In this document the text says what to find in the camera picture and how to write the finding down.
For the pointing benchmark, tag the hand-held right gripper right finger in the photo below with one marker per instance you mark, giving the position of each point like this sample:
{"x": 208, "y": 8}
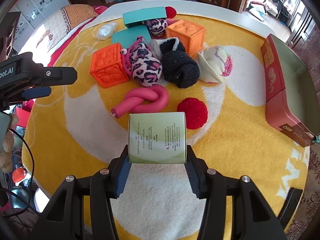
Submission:
{"x": 193, "y": 177}

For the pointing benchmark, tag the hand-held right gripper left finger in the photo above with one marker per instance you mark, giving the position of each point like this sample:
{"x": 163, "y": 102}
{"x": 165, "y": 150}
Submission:
{"x": 122, "y": 177}

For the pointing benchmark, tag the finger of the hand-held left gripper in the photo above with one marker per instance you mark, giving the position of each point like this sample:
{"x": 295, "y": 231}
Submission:
{"x": 37, "y": 92}
{"x": 62, "y": 75}

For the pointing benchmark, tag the orange embossed rubber cube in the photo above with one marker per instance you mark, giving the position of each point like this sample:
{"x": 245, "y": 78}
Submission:
{"x": 107, "y": 65}
{"x": 186, "y": 36}

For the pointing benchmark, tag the small pale green box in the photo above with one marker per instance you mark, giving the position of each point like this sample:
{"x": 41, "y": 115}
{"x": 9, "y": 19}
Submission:
{"x": 157, "y": 137}

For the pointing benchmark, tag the white plastic bag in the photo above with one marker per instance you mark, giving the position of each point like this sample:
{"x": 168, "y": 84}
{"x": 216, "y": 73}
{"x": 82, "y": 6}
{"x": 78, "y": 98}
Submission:
{"x": 106, "y": 31}

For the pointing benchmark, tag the red pompom ball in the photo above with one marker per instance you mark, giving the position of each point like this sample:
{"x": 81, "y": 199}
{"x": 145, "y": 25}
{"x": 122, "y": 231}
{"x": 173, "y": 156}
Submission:
{"x": 170, "y": 12}
{"x": 193, "y": 112}

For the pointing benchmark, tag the large teal foam block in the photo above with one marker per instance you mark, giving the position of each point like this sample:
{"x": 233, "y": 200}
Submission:
{"x": 127, "y": 37}

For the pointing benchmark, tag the pink leopard print plush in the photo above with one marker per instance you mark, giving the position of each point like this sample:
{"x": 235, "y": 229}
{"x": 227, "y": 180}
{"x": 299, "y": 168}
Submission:
{"x": 157, "y": 27}
{"x": 146, "y": 70}

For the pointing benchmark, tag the pink knotted foam curler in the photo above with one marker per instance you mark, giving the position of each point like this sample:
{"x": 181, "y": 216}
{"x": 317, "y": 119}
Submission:
{"x": 172, "y": 21}
{"x": 160, "y": 97}

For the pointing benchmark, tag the small teal foam block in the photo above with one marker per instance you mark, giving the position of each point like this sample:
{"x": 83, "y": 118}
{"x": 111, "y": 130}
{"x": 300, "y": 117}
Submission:
{"x": 142, "y": 15}

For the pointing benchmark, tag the black sock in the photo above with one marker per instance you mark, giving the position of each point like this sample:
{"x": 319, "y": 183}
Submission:
{"x": 178, "y": 65}

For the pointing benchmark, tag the cream sock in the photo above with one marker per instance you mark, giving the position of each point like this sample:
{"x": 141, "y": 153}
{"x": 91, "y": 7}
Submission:
{"x": 212, "y": 65}

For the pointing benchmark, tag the red tin container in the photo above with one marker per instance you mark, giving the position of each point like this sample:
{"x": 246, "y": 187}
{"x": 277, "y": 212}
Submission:
{"x": 275, "y": 90}

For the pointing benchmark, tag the person's left hand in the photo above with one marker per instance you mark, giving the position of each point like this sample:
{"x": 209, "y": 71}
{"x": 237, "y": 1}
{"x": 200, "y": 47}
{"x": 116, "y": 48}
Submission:
{"x": 7, "y": 142}

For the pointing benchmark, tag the red blanket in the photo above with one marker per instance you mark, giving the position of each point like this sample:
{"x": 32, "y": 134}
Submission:
{"x": 67, "y": 42}

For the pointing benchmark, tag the yellow white patterned towel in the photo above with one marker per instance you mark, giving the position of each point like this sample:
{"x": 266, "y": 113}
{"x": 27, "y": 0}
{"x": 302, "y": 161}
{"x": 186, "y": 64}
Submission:
{"x": 225, "y": 155}

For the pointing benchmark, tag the white patchwork quilt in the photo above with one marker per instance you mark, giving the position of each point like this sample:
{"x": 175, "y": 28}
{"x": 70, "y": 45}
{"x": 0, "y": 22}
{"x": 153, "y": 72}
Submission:
{"x": 55, "y": 30}

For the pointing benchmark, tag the orange plaid pillow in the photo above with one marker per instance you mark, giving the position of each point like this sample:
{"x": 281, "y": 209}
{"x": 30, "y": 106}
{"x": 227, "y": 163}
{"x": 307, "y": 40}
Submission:
{"x": 77, "y": 15}

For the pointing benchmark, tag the white wardrobe with photos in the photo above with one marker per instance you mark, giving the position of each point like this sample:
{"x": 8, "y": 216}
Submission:
{"x": 37, "y": 7}

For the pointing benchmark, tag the red glossy object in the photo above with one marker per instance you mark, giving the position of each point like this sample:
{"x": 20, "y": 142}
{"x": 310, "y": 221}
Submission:
{"x": 19, "y": 175}

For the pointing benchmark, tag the black plastic object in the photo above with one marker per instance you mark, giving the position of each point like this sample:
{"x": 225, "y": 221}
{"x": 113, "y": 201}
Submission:
{"x": 291, "y": 207}

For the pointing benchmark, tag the dark brown garment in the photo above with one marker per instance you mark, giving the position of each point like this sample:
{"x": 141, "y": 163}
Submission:
{"x": 20, "y": 222}

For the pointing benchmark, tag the purple patterned rug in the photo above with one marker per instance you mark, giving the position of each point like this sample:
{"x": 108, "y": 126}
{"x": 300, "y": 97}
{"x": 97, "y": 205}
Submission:
{"x": 312, "y": 180}

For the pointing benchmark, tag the dark wooden cabinet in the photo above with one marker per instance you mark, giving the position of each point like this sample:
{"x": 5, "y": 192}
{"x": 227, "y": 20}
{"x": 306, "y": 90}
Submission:
{"x": 300, "y": 30}

